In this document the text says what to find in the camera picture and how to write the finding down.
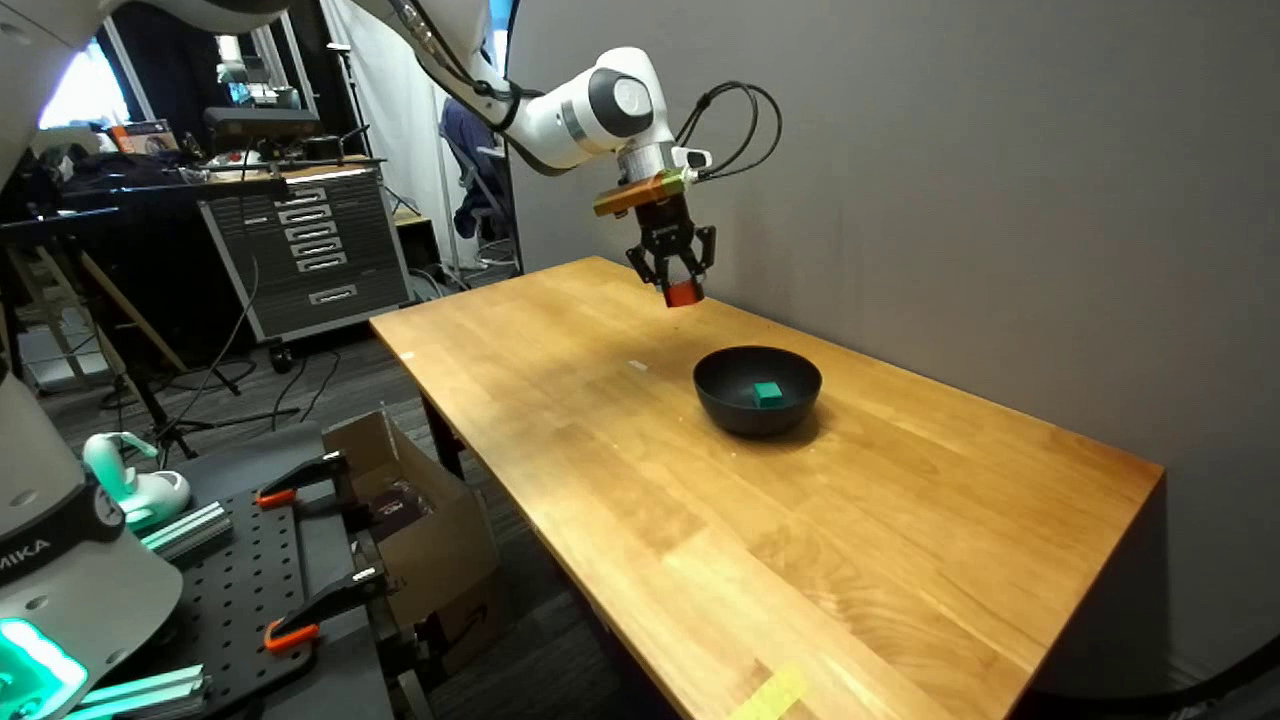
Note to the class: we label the white teal handheld device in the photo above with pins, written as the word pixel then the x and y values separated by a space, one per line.
pixel 135 476

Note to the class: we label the orange black clamp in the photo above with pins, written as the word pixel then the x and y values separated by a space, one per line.
pixel 301 626
pixel 323 471

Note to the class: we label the orange block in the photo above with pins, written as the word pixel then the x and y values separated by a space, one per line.
pixel 682 292

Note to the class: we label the aluminium extrusion rail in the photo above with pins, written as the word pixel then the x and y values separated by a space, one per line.
pixel 188 531

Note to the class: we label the wrist camera mount plate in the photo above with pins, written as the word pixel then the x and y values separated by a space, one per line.
pixel 642 193

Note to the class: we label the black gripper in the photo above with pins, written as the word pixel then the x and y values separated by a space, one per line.
pixel 668 232

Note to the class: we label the yellow tape strip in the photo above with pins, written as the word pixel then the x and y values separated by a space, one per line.
pixel 772 697

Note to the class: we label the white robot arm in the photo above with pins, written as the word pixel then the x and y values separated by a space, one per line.
pixel 610 111

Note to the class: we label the grey robot base foreground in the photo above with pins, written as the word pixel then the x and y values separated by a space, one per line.
pixel 79 589

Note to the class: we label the black perforated workbench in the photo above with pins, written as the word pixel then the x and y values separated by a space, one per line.
pixel 232 584

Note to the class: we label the grey tool drawer cabinet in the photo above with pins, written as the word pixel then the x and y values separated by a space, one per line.
pixel 314 252

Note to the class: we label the cardboard box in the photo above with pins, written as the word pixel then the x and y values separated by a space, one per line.
pixel 431 531

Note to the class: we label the black bowl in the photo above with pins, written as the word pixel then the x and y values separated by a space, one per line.
pixel 724 390

